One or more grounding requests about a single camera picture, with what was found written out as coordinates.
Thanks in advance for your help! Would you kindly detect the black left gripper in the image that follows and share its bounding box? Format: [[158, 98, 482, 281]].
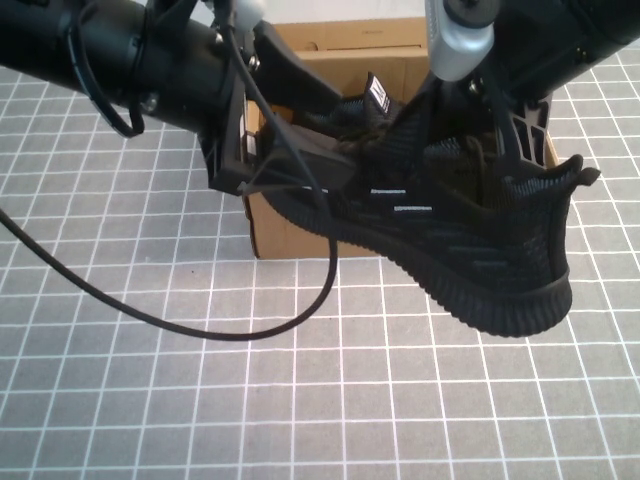
[[142, 9, 357, 195]]

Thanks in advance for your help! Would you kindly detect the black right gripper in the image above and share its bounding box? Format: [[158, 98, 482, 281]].
[[469, 0, 621, 166]]

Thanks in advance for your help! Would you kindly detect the black knit lace-up sneaker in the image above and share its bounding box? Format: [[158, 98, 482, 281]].
[[262, 74, 601, 339]]

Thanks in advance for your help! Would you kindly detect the brown cardboard shoe box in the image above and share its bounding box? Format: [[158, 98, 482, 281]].
[[241, 17, 561, 260]]

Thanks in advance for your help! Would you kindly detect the black sneaker with upright tongue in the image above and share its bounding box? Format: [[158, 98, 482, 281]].
[[294, 72, 416, 146]]

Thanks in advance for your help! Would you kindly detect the grey white-grid tablecloth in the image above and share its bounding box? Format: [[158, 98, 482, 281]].
[[0, 47, 640, 480]]

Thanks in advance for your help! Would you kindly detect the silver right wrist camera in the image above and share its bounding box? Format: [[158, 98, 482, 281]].
[[423, 0, 497, 82]]

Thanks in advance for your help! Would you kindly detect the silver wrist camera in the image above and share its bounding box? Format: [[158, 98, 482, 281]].
[[423, 0, 497, 82], [232, 0, 269, 32]]

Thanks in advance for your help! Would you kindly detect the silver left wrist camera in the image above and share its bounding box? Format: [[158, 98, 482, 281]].
[[232, 0, 269, 32]]

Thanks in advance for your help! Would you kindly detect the black left camera cable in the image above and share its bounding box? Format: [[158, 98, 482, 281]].
[[0, 22, 341, 341]]

